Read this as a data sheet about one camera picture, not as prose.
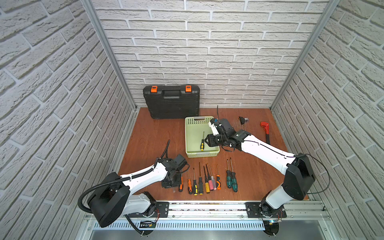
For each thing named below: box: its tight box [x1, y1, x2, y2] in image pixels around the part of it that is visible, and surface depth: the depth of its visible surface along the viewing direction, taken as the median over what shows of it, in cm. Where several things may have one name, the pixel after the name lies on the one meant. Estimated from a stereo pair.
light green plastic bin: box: [184, 116, 220, 158], surface depth 104 cm
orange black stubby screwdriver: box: [216, 164, 222, 190], surface depth 83 cm
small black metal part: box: [238, 116, 249, 125], surface depth 112 cm
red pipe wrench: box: [260, 121, 270, 145], surface depth 108 cm
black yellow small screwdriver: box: [193, 167, 198, 196], surface depth 81 cm
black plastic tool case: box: [143, 84, 201, 120], surface depth 97 cm
